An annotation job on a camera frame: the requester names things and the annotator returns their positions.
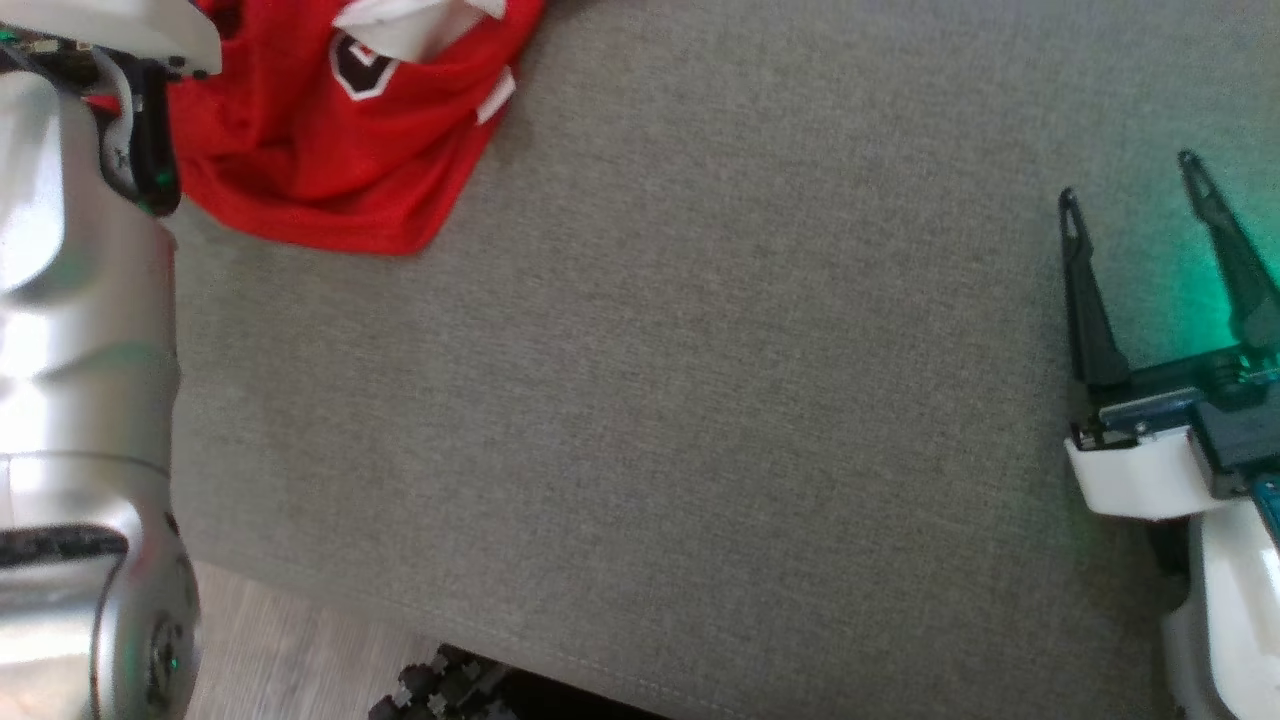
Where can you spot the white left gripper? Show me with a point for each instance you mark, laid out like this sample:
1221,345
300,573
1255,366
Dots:
120,25

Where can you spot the large grey sofa seat cushion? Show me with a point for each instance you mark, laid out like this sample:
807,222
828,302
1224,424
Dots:
650,400

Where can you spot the dark right wrist camera box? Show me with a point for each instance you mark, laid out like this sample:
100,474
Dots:
1245,440

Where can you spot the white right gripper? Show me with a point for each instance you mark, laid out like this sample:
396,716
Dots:
1130,470

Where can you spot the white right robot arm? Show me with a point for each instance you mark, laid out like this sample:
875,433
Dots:
1240,620

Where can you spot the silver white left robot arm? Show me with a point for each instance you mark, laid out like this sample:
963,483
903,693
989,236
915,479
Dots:
80,400

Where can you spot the red and white sports jersey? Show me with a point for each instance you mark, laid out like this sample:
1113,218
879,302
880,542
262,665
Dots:
300,150

